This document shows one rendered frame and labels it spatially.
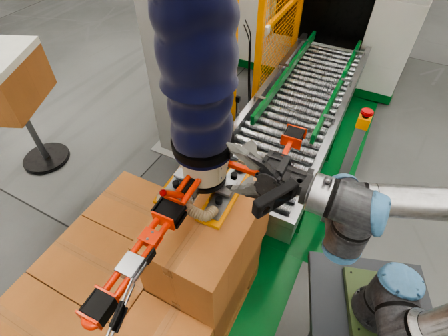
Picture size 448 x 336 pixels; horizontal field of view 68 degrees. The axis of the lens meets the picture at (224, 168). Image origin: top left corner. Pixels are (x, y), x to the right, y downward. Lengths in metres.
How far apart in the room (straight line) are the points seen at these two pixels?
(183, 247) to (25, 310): 0.88
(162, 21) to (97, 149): 2.58
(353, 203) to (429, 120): 3.37
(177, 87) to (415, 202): 0.68
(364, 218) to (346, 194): 0.06
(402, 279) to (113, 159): 2.53
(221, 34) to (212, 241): 0.84
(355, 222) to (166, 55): 0.60
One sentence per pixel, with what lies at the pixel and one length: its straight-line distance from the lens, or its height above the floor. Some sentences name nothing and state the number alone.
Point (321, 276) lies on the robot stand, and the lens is 1.61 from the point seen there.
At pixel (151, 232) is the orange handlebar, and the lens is 1.09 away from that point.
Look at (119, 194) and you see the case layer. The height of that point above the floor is 0.54.
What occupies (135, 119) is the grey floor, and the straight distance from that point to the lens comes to 3.59.
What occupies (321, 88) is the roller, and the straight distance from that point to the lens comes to 3.06.
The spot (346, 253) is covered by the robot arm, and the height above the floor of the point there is 1.47.
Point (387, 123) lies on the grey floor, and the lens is 3.81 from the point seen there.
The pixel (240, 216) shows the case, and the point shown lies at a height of 0.94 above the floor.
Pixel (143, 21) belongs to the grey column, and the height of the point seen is 1.20.
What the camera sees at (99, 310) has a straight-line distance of 1.00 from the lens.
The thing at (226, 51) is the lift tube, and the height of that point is 1.74.
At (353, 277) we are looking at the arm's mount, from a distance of 1.62.
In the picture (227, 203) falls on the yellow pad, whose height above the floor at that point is 1.13.
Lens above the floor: 2.15
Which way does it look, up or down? 47 degrees down
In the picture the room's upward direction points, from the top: straight up
